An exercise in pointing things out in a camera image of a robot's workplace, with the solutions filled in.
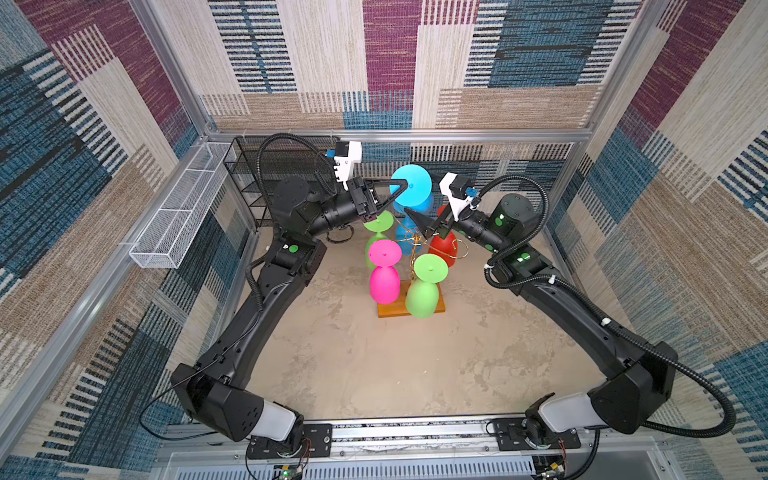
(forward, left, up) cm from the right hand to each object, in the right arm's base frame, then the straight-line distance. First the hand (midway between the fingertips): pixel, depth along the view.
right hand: (420, 193), depth 64 cm
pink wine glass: (-9, +8, -19) cm, 22 cm away
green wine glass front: (-13, -1, -20) cm, 24 cm away
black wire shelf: (+37, +49, -16) cm, 63 cm away
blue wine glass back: (-1, +2, -13) cm, 13 cm away
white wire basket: (-1, +59, -11) cm, 60 cm away
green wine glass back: (+2, +8, -11) cm, 14 cm away
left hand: (-8, +3, +9) cm, 12 cm away
